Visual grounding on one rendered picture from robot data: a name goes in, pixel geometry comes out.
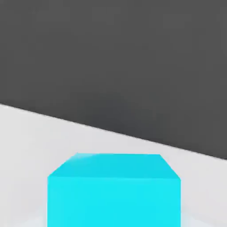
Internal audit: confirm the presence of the small cyan cube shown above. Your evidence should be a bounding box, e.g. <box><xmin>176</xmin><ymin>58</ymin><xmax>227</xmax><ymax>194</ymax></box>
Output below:
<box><xmin>47</xmin><ymin>152</ymin><xmax>182</xmax><ymax>227</ymax></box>

